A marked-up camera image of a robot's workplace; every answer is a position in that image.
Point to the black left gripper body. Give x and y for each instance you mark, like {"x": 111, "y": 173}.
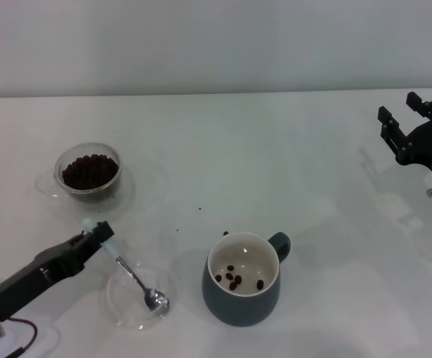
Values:
{"x": 40, "y": 276}

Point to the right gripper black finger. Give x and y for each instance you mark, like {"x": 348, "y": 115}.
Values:
{"x": 394, "y": 132}
{"x": 430, "y": 106}

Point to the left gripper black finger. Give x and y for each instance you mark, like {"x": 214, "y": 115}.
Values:
{"x": 96, "y": 238}
{"x": 79, "y": 238}

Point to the scooped coffee beans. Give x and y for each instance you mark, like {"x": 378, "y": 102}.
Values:
{"x": 238, "y": 279}

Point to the dark grey ceramic mug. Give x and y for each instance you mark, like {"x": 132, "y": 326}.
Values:
{"x": 238, "y": 311}

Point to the clear glass cup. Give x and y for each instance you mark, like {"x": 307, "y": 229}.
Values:
{"x": 89, "y": 192}

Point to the coffee beans pile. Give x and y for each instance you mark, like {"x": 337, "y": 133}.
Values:
{"x": 90, "y": 173}

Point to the small clear glass dish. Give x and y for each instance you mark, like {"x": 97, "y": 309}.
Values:
{"x": 126, "y": 313}

